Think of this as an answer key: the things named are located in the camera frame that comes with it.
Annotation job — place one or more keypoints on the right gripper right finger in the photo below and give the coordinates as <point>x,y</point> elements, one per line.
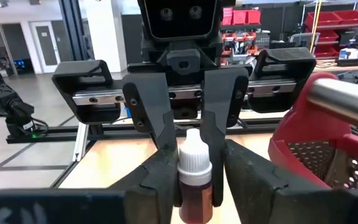
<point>253,193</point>

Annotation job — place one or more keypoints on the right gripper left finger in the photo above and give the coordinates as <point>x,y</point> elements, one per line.
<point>154,193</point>

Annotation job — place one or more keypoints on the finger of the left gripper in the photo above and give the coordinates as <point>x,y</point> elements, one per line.
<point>224,96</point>
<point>149,99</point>

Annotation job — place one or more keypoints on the reddish brown dropper bottle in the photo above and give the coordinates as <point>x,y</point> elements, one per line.
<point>194,161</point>

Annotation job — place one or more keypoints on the red storage bin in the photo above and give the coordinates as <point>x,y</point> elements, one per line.
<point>240,17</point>
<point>254,16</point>
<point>320,18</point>
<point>326,35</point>
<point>351,17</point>

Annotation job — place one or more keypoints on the grey door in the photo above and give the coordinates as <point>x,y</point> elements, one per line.
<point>47,43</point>

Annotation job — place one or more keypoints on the wooden workbench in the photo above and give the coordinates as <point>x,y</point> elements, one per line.
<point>353,67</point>

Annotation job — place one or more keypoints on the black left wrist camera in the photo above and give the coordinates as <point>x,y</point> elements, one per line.
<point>179,21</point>

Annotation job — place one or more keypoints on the silver metal bracket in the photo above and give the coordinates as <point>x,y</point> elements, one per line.
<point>81,140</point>

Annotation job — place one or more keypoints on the black aluminium post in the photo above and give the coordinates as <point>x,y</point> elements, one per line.
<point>73,28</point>

